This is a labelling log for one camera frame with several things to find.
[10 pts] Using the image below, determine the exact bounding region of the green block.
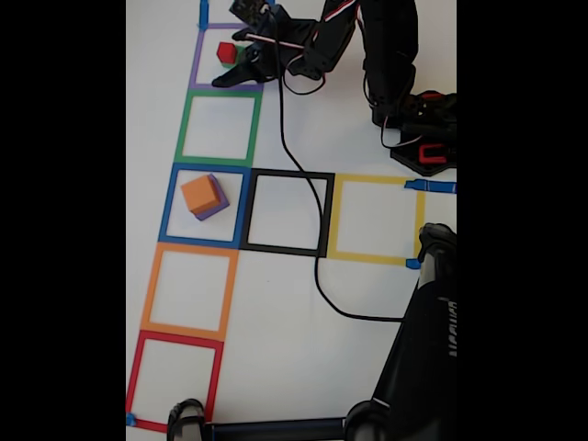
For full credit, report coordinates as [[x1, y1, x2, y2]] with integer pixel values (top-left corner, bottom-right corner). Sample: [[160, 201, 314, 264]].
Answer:
[[220, 44, 247, 70]]

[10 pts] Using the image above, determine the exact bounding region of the orange block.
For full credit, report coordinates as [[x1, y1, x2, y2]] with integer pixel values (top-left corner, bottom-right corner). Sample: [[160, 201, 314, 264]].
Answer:
[[180, 175, 221, 216]]

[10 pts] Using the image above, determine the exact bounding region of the purple block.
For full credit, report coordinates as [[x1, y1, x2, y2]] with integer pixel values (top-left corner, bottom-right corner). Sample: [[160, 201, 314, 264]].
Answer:
[[195, 173, 231, 222]]

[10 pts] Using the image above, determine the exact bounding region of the green square frame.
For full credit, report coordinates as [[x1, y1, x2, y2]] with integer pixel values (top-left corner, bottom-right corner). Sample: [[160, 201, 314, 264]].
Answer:
[[174, 89, 264, 167]]

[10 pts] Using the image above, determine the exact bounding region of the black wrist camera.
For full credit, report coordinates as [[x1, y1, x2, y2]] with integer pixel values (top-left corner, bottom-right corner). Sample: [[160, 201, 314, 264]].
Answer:
[[229, 0, 277, 27]]

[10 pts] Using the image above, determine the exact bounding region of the purple square frame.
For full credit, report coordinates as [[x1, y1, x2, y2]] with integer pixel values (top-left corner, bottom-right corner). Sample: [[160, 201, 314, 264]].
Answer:
[[187, 22, 272, 93]]

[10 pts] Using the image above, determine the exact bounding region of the black camera cable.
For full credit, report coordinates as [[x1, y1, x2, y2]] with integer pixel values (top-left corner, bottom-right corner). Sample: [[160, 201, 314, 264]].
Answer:
[[270, 13, 408, 322]]

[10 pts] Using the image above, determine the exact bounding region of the black square frame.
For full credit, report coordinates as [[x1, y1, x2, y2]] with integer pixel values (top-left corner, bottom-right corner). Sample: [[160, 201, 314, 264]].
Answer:
[[239, 168, 335, 258]]

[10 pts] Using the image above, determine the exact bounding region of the blue square frame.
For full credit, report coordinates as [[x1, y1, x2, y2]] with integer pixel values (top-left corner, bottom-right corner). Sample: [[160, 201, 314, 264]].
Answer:
[[158, 163, 253, 250]]

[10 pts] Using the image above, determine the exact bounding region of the yellow square frame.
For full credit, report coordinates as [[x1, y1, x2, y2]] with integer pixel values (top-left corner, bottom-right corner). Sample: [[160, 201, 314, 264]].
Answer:
[[326, 173, 426, 267]]

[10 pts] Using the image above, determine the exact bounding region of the orange square frame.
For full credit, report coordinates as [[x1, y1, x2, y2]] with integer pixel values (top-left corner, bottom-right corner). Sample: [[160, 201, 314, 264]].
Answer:
[[140, 242, 240, 342]]

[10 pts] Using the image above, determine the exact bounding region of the red square frame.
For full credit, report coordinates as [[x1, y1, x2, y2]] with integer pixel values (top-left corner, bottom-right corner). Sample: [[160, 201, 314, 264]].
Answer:
[[125, 329, 225, 435]]

